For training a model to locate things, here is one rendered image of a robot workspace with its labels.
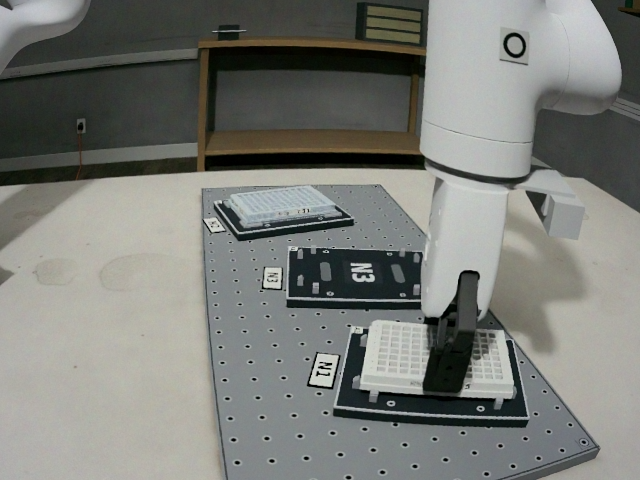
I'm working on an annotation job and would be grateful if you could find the black rectangular nest plate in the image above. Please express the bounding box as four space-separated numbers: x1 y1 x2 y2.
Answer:
333 326 530 427

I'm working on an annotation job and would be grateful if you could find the black rectangular frame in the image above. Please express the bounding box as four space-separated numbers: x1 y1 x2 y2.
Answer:
213 199 354 241

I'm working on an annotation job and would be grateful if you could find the white n2 sign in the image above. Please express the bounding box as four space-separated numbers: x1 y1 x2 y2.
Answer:
202 217 227 234

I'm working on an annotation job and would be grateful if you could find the black plate nest with grey locator posts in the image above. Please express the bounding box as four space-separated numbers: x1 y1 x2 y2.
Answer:
286 245 423 310

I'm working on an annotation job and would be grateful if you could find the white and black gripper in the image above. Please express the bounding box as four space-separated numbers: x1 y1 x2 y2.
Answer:
421 157 517 393

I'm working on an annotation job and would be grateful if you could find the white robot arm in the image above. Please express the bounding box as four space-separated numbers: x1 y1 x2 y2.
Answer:
0 0 622 240

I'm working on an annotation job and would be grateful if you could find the white n3 sign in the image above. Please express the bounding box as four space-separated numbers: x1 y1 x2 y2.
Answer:
262 267 283 290

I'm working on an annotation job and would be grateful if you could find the white sign reading n1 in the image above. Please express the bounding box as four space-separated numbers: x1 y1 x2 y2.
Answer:
307 352 341 390

